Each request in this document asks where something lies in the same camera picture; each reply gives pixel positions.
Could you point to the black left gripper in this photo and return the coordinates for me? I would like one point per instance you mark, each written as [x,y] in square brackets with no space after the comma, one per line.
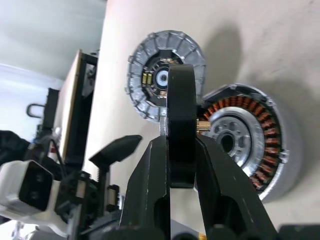
[90,197]

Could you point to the black fabric bag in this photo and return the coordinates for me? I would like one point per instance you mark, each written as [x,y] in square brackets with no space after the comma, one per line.
[12,143]

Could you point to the motor stator with copper windings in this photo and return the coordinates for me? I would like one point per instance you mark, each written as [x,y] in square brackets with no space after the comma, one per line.
[250,140]

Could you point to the black rotor with silver spokes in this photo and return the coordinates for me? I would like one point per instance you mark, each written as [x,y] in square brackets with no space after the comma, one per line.
[180,112]

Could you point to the tan side table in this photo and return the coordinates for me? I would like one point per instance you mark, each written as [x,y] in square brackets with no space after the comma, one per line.
[72,107]

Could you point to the black equipment case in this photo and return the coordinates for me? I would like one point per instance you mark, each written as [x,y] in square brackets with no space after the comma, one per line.
[52,107]

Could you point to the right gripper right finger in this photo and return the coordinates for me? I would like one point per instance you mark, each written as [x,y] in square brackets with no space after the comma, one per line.
[230,205]

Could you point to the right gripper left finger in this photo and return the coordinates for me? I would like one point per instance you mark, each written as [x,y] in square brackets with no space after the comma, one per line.
[147,200]

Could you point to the grey round disc part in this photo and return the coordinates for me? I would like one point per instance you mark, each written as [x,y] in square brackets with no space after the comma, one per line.
[142,62]

